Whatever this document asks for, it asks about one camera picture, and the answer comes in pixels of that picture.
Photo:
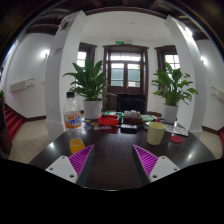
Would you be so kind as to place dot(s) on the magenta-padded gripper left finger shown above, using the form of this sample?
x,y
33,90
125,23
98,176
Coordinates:
x,y
81,160

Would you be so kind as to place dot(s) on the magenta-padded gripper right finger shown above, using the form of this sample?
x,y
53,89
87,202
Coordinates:
x,y
146,160

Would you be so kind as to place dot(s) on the orange soda plastic bottle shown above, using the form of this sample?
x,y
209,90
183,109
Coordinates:
x,y
72,121

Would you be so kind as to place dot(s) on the pale yellow cup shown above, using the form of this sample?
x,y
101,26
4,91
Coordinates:
x,y
155,134

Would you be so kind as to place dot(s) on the round colourful badge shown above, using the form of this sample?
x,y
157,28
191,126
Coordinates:
x,y
106,127
89,127
94,124
87,121

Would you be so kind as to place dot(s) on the small black box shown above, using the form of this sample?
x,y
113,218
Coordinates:
x,y
128,128

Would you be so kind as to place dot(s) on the flat round red coaster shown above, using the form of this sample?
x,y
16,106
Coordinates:
x,y
176,139

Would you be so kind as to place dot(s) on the green notepad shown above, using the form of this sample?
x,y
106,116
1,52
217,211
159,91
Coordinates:
x,y
147,117

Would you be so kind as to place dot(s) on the brown tray of white cups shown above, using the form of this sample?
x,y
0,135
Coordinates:
x,y
132,118

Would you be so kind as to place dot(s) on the printed paper sheet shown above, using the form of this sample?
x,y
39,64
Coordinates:
x,y
178,129

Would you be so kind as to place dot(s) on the red plastic box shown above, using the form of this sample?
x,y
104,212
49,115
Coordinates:
x,y
108,120

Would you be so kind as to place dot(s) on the green flat box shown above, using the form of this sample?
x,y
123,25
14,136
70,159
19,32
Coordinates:
x,y
115,113

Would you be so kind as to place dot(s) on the black chair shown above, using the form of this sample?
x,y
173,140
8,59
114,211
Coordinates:
x,y
131,102

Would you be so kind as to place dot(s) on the potted plant in white pot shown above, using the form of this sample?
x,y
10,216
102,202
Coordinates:
x,y
171,88
89,83

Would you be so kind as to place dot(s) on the red carpeted staircase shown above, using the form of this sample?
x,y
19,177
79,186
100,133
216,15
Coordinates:
x,y
222,140
12,121

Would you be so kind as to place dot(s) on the dark wooden double door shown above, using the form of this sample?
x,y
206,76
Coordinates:
x,y
126,71

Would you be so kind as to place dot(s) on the dark framed window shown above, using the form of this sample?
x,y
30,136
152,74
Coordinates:
x,y
81,58
173,60

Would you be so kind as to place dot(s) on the green exit sign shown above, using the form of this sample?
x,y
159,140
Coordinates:
x,y
119,42

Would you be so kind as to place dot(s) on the dark wooden newel post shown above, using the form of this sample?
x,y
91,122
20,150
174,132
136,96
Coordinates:
x,y
4,133

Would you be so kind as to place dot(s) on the white wall radiator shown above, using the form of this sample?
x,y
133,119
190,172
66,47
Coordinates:
x,y
218,93
21,85

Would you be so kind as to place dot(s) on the glowing wall lamp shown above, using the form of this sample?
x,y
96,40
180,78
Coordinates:
x,y
45,54
202,60

